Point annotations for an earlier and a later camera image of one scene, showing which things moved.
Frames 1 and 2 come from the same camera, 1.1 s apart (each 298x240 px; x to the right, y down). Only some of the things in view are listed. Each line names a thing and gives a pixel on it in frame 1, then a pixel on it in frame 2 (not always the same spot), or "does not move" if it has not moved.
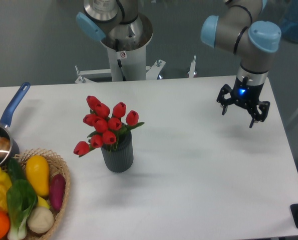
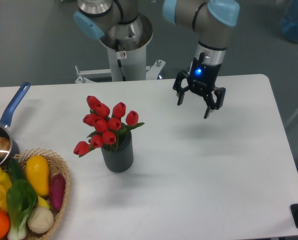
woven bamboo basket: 56,165 does not move
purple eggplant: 57,191 does not move
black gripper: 245,95 to 203,76
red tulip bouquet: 106,130 does not move
